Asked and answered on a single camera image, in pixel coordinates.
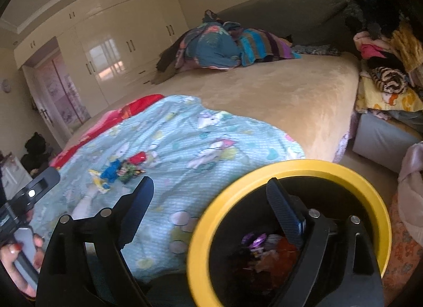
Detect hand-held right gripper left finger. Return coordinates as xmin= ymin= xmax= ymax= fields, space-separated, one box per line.
xmin=36 ymin=176 xmax=155 ymax=307

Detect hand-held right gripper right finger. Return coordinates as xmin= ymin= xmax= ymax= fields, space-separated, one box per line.
xmin=266 ymin=178 xmax=385 ymax=307

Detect dark green wrapper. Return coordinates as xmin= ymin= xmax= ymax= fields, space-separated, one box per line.
xmin=118 ymin=162 xmax=146 ymax=184

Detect yellow-rimmed black trash bin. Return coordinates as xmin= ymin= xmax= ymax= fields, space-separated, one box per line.
xmin=186 ymin=159 xmax=393 ymax=307

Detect purple snack wrapper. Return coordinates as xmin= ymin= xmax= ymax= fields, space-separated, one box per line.
xmin=242 ymin=232 xmax=268 ymax=251

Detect blue wrapper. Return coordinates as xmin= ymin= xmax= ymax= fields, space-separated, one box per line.
xmin=100 ymin=159 xmax=122 ymax=181

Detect red plastic bag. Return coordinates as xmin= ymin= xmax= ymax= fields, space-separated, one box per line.
xmin=273 ymin=238 xmax=300 ymax=261

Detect yellow and white wrapper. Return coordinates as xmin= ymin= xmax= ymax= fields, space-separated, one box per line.
xmin=88 ymin=169 xmax=111 ymax=194

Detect person's left hand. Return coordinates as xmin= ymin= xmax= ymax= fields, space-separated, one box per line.
xmin=0 ymin=232 xmax=45 ymax=298

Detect black plush toy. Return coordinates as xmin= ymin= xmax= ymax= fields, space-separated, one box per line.
xmin=20 ymin=132 xmax=55 ymax=175

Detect light blue cartoon blanket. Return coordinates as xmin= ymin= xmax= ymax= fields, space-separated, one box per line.
xmin=31 ymin=95 xmax=306 ymax=281

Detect red blanket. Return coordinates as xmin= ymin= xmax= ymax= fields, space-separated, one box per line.
xmin=49 ymin=94 xmax=165 ymax=169

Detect white door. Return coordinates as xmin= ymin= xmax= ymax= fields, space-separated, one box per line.
xmin=21 ymin=64 xmax=63 ymax=149

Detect beige bed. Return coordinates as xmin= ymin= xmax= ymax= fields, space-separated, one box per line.
xmin=66 ymin=53 xmax=361 ymax=164

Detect grey storage box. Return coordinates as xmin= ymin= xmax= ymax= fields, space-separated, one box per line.
xmin=352 ymin=112 xmax=417 ymax=174

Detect pink cartoon door curtain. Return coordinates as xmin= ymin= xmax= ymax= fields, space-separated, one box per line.
xmin=35 ymin=53 xmax=91 ymax=126

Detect lilac cloth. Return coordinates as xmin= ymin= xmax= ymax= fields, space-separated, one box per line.
xmin=397 ymin=142 xmax=423 ymax=238

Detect orange floral cloth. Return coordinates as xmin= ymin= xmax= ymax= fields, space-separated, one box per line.
xmin=380 ymin=195 xmax=423 ymax=294

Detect dark olive clothes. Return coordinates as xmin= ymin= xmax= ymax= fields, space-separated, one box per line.
xmin=153 ymin=39 xmax=189 ymax=85

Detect yellow cartoon blanket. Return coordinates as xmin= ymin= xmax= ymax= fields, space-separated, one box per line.
xmin=355 ymin=63 xmax=423 ymax=113

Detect dark patterned cloth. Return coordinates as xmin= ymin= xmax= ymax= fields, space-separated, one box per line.
xmin=291 ymin=44 xmax=342 ymax=57

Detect striped blanket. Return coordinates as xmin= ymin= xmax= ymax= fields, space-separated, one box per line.
xmin=238 ymin=28 xmax=302 ymax=66

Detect zebra striped cloth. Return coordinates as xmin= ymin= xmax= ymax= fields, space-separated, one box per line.
xmin=369 ymin=67 xmax=408 ymax=94

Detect blue floral quilt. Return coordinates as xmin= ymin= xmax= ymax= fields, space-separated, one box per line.
xmin=175 ymin=10 xmax=243 ymax=70

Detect cream glossy wardrobe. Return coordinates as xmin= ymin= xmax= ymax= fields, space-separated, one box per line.
xmin=13 ymin=0 xmax=189 ymax=109

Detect pink garment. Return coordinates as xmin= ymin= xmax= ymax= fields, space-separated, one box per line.
xmin=353 ymin=31 xmax=394 ymax=60

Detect grey headboard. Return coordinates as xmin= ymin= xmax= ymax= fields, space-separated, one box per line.
xmin=216 ymin=0 xmax=361 ymax=60

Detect yellow knitted garment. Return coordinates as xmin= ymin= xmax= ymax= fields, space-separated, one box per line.
xmin=392 ymin=21 xmax=423 ymax=73

